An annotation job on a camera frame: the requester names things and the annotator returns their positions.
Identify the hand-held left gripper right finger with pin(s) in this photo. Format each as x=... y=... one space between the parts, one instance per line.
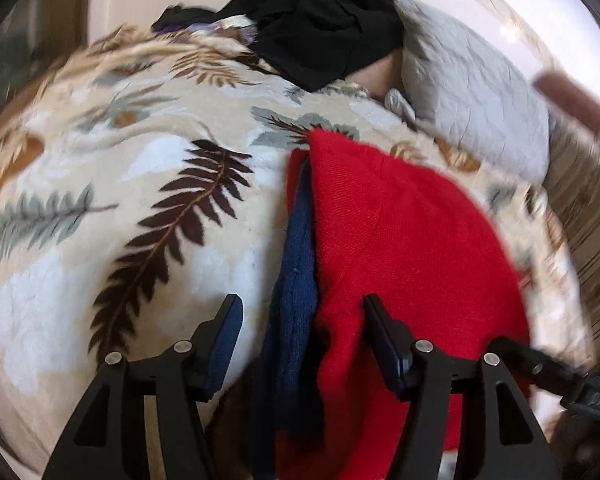
x=390 y=360

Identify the brown rounded object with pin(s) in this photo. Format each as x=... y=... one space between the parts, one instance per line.
x=575 y=100

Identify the dark glass cabinet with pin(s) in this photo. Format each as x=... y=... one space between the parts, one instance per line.
x=10 y=50

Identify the purple patterned cloth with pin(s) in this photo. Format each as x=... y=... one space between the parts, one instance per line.
x=230 y=25

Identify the grey quilted pillow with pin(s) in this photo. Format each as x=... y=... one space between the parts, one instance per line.
x=470 y=90

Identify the leaf print fleece blanket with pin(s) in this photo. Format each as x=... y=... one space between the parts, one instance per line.
x=130 y=170

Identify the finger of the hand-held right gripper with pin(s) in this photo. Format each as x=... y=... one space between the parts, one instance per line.
x=535 y=367

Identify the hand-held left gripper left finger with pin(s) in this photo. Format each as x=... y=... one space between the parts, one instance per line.
x=221 y=355

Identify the pink pillow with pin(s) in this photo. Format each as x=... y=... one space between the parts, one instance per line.
x=380 y=72

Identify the red and blue knit sweater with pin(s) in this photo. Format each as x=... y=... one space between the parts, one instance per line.
x=405 y=240

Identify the striped beige cushion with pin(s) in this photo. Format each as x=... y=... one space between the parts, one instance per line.
x=585 y=200

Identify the small grey cloth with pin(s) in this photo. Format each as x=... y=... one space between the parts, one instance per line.
x=400 y=102

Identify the black garment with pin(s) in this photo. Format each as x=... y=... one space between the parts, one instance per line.
x=320 y=20

